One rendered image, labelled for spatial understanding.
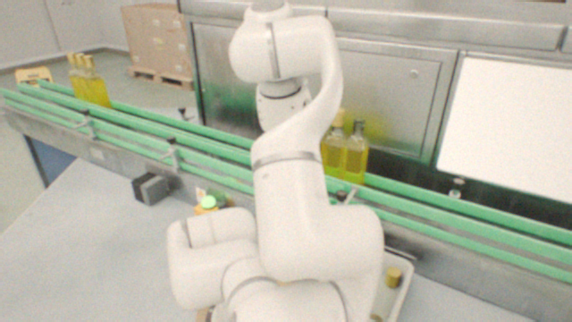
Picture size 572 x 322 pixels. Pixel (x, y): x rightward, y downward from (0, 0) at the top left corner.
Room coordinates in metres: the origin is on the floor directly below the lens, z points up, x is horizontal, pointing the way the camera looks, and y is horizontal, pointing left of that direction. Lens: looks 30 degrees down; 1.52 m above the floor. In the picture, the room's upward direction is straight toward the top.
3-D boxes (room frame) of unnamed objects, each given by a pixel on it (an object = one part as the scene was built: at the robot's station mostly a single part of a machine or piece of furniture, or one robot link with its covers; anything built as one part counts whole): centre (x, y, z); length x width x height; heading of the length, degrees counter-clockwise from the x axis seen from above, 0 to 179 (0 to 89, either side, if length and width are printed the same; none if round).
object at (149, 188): (1.04, 0.50, 0.79); 0.08 x 0.08 x 0.08; 59
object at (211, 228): (0.53, 0.12, 1.01); 0.13 x 0.10 x 0.16; 111
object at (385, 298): (0.59, -0.20, 0.80); 0.22 x 0.17 x 0.09; 149
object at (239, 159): (1.26, 0.59, 0.93); 1.75 x 0.01 x 0.08; 59
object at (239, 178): (1.20, 0.63, 0.93); 1.75 x 0.01 x 0.08; 59
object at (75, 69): (1.52, 0.91, 1.02); 0.06 x 0.06 x 0.28; 59
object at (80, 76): (1.49, 0.86, 1.02); 0.06 x 0.06 x 0.28; 59
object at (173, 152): (1.00, 0.39, 0.94); 0.07 x 0.04 x 0.13; 149
